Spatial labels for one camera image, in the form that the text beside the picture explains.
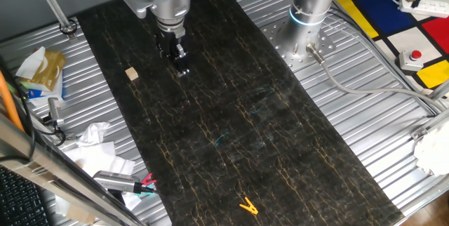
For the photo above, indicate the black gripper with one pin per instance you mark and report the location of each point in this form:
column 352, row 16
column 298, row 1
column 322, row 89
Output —
column 166, row 43

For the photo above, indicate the small wooden cube block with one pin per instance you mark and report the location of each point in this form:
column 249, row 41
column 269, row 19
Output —
column 131, row 74

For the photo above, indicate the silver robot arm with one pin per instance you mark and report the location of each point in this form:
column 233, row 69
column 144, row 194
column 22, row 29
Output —
column 168, row 5

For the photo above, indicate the black marble pattern mat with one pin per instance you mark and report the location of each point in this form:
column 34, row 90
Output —
column 245, row 131

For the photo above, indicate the crumpled white tissue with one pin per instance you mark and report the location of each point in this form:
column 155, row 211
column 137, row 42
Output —
column 93, row 133

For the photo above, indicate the red clothespin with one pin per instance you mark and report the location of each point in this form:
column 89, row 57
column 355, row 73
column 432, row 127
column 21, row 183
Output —
column 148, row 178

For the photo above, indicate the teal clothespin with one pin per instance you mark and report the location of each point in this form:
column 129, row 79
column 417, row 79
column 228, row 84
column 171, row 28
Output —
column 153, row 182

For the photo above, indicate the white paper sheets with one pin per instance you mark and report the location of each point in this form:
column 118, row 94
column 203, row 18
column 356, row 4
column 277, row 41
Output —
column 94, row 159

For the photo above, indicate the yellow tissue box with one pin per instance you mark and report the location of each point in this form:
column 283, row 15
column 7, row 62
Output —
column 49, row 71

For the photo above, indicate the grey ribbed hub device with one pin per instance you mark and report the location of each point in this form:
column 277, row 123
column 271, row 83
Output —
column 114, row 180

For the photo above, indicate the white blue tissue pack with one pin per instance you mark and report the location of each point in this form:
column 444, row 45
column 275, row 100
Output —
column 45, row 94

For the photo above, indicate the silver stand pole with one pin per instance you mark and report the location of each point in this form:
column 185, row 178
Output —
column 49, row 1

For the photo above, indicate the white tissue sheet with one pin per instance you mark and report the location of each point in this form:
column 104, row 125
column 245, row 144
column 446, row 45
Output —
column 31, row 62

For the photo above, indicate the orange clothespin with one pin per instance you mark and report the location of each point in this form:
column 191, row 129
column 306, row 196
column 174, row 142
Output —
column 249, row 207

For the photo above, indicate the orange tube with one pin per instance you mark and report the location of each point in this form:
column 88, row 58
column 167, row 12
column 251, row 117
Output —
column 8, row 103

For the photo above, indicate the colourful Mondrian pattern mat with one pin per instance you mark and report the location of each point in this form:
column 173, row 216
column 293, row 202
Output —
column 379, row 12

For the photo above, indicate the black keyboard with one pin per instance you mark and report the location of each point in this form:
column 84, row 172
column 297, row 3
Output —
column 21, row 201

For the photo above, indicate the grey emergency stop button box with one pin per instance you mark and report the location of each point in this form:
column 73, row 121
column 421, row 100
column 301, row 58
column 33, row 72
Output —
column 410, row 61

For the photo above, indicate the white power strip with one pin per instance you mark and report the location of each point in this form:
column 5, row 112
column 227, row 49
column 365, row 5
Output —
column 426, row 7

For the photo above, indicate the white crumpled bag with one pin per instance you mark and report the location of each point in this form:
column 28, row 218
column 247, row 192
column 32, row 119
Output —
column 433, row 149

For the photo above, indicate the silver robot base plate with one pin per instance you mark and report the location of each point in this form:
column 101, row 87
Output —
column 273, row 38

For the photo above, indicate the silver depth camera on mount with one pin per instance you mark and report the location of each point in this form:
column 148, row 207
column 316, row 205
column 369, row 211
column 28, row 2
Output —
column 55, row 110

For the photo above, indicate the silver aluminium frame beam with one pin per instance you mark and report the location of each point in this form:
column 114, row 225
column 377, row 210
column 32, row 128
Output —
column 52, row 170

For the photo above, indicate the silver frame bracket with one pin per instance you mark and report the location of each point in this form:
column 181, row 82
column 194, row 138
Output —
column 426, row 127

